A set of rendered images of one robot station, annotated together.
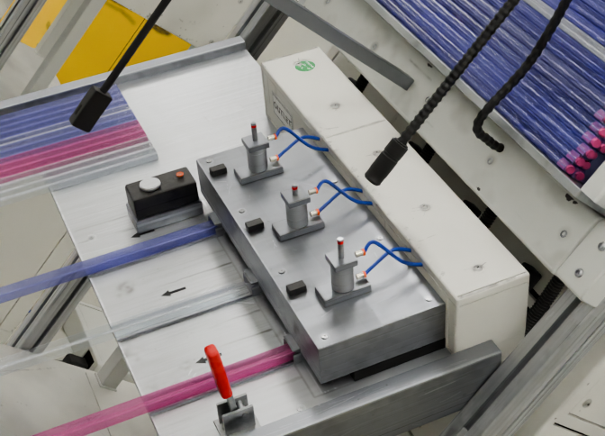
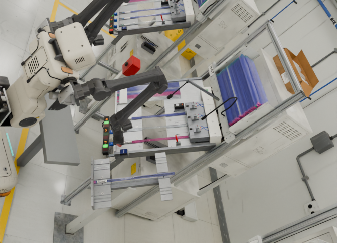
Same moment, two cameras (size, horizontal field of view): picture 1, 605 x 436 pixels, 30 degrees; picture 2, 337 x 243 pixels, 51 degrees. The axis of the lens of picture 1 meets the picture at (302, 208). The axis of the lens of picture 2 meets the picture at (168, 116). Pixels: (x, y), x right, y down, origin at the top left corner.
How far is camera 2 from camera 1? 1.43 m
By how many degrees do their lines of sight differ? 18
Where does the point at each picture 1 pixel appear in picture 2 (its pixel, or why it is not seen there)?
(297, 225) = (194, 119)
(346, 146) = (206, 107)
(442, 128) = (219, 109)
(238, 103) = (196, 91)
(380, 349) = (199, 140)
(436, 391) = (205, 147)
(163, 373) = (171, 134)
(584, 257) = (227, 136)
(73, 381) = (163, 123)
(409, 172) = (213, 114)
